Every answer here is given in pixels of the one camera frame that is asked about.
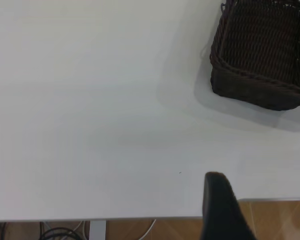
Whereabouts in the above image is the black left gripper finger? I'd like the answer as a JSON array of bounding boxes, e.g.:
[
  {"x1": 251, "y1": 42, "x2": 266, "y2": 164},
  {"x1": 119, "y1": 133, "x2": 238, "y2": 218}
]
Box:
[{"x1": 199, "y1": 171, "x2": 257, "y2": 240}]

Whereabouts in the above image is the black woven wicker basket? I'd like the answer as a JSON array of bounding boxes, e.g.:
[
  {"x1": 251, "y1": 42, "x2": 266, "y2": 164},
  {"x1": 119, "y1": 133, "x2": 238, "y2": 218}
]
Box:
[{"x1": 209, "y1": 0, "x2": 300, "y2": 112}]

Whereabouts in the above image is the white metal table leg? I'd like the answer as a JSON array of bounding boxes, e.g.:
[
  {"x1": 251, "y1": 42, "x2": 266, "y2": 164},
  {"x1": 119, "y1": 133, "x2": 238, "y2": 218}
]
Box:
[{"x1": 89, "y1": 220, "x2": 107, "y2": 240}]

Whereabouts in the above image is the white floor cable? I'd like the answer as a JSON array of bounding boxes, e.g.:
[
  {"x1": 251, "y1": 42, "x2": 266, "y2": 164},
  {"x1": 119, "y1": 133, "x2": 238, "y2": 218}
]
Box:
[
  {"x1": 139, "y1": 219, "x2": 157, "y2": 240},
  {"x1": 71, "y1": 221, "x2": 87, "y2": 240}
]

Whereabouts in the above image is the black floor cable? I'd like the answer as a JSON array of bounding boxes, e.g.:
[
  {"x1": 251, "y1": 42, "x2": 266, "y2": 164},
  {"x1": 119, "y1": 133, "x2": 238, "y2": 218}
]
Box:
[{"x1": 38, "y1": 221, "x2": 82, "y2": 240}]

